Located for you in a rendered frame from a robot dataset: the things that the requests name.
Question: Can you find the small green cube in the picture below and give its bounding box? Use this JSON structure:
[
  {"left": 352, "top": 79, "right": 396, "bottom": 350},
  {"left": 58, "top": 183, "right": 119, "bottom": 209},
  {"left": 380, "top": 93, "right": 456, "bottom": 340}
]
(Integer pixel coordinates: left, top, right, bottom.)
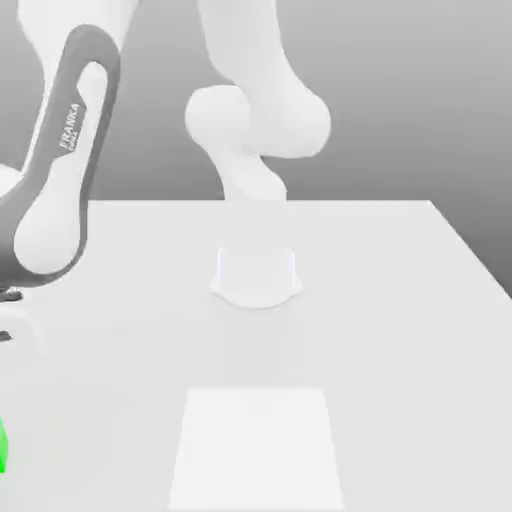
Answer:
[{"left": 0, "top": 415, "right": 10, "bottom": 476}]

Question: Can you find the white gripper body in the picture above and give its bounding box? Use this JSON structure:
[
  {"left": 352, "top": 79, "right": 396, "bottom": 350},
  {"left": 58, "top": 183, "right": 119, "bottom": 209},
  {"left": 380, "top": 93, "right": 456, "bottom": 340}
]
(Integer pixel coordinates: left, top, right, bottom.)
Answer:
[{"left": 0, "top": 306, "right": 48, "bottom": 363}]

